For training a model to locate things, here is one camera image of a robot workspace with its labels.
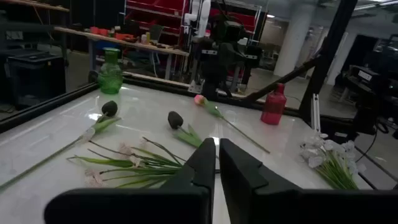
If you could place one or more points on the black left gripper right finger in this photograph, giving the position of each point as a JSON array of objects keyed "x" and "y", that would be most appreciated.
[{"x": 248, "y": 193}]

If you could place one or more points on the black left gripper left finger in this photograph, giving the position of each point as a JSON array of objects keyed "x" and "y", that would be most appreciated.
[{"x": 192, "y": 186}]

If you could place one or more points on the black artificial tulip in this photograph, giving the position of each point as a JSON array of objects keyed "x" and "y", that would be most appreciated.
[
  {"x": 175, "y": 119},
  {"x": 109, "y": 108}
]

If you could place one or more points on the pink artificial tulip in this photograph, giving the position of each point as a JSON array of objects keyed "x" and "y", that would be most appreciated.
[{"x": 199, "y": 99}]

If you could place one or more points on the white artificial flower bunch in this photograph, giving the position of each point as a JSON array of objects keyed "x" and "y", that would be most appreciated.
[
  {"x": 93, "y": 179},
  {"x": 335, "y": 168}
]

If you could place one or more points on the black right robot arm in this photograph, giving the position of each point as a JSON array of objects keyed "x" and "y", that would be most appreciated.
[{"x": 214, "y": 65}]

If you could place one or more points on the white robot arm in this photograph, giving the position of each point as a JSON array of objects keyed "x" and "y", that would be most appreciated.
[{"x": 200, "y": 15}]

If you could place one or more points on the red vase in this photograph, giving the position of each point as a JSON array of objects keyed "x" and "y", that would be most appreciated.
[{"x": 273, "y": 109}]

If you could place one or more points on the green glass vase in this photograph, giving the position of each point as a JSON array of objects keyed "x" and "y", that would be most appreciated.
[{"x": 110, "y": 77}]

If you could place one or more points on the light wooden table board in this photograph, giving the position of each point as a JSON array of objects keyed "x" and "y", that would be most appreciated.
[{"x": 149, "y": 78}]

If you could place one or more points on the long wooden workbench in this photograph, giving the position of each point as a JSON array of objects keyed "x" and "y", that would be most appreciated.
[{"x": 124, "y": 41}]

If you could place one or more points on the black machine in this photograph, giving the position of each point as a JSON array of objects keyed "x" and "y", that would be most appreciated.
[{"x": 373, "y": 81}]

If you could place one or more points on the red metal shelf rack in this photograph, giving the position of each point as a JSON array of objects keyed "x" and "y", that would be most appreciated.
[{"x": 155, "y": 15}]

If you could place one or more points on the black storage bin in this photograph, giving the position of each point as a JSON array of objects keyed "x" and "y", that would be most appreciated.
[{"x": 35, "y": 77}]

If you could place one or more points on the wooden wall shelf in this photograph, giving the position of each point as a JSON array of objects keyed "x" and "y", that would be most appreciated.
[{"x": 34, "y": 4}]

